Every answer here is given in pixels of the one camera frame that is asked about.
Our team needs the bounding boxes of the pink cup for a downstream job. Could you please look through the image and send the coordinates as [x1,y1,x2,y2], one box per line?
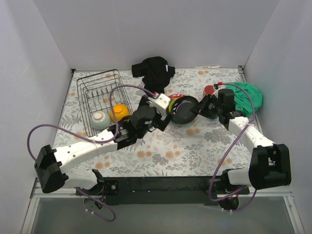
[202,85,215,99]

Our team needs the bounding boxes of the large white plate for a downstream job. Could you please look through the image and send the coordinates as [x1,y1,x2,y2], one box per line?
[168,93,195,126]

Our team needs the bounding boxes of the black plate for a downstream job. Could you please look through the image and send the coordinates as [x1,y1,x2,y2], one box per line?
[166,96,199,123]

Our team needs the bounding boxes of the lime green plate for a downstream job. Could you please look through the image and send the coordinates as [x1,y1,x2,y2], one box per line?
[168,99,177,114]

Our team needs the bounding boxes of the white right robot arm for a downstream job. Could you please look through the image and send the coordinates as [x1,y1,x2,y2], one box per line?
[190,89,292,194]

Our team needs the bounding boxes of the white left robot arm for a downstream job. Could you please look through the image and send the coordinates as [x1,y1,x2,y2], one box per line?
[34,94,172,195]

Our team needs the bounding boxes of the yellow bowl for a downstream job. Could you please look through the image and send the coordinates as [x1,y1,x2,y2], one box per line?
[110,104,130,122]

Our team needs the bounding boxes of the green cloth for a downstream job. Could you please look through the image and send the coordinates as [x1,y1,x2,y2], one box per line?
[226,82,263,117]

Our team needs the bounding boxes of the black cloth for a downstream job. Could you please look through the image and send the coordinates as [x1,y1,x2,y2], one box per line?
[131,57,176,94]

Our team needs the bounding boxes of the white green patterned bowl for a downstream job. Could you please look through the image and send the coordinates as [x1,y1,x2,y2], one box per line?
[90,111,111,130]

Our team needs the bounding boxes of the floral table mat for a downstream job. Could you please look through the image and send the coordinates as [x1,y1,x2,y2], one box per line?
[54,71,251,177]

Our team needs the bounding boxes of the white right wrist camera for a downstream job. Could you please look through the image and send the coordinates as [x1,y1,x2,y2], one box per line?
[211,82,223,97]

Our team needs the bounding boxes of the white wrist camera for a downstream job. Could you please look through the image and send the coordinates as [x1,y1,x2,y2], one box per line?
[149,93,171,115]
[211,82,223,97]

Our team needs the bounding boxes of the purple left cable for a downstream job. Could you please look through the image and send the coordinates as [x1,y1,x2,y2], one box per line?
[27,84,159,222]

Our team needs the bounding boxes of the purple cable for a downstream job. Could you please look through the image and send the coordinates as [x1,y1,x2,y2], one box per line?
[208,82,258,212]
[27,84,159,222]

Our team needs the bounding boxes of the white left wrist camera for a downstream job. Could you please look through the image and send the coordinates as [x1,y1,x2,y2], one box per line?
[149,93,171,115]

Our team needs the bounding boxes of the black wire dish rack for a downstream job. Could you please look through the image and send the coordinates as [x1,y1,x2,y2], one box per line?
[77,69,133,137]

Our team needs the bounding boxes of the black base frame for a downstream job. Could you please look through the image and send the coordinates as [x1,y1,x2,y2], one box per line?
[68,176,252,211]

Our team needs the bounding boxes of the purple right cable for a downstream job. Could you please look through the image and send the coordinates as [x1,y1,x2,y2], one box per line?
[208,82,258,212]

